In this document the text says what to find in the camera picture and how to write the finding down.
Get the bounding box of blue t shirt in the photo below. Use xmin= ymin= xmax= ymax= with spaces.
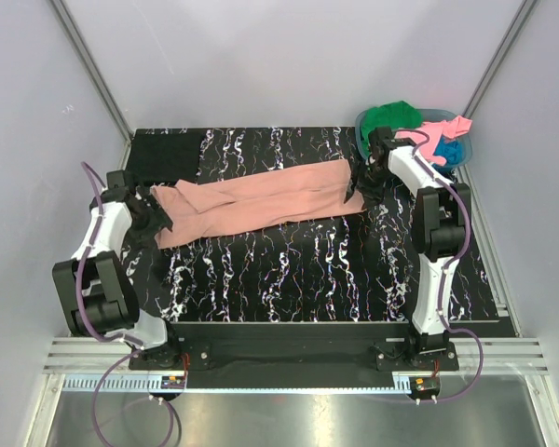
xmin=433 ymin=137 xmax=465 ymax=166

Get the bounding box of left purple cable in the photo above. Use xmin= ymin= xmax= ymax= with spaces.
xmin=74 ymin=161 xmax=181 ymax=447

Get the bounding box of green t shirt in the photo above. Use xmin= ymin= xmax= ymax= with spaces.
xmin=356 ymin=101 xmax=423 ymax=160

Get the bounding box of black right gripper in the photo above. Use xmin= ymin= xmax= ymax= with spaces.
xmin=344 ymin=160 xmax=392 ymax=211

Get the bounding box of dusty pink t shirt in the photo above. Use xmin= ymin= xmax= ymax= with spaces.
xmin=152 ymin=159 xmax=364 ymax=249

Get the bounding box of orange connector box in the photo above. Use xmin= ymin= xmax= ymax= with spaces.
xmin=161 ymin=375 xmax=186 ymax=389
xmin=412 ymin=377 xmax=441 ymax=392

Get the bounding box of bright pink t shirt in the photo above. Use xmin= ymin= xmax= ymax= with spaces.
xmin=396 ymin=115 xmax=472 ymax=169

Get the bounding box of folded black t shirt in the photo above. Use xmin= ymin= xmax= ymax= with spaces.
xmin=126 ymin=130 xmax=205 ymax=184

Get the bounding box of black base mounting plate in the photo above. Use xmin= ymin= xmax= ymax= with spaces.
xmin=128 ymin=320 xmax=459 ymax=390

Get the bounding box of left orange connector box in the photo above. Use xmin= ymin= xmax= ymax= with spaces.
xmin=161 ymin=375 xmax=186 ymax=389

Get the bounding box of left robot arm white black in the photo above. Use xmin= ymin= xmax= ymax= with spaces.
xmin=52 ymin=162 xmax=183 ymax=369

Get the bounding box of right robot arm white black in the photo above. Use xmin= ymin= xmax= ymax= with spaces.
xmin=344 ymin=127 xmax=471 ymax=370

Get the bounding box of blue plastic laundry basket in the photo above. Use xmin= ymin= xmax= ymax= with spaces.
xmin=355 ymin=101 xmax=472 ymax=172

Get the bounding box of right orange connector box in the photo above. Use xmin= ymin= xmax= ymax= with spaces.
xmin=412 ymin=377 xmax=441 ymax=392

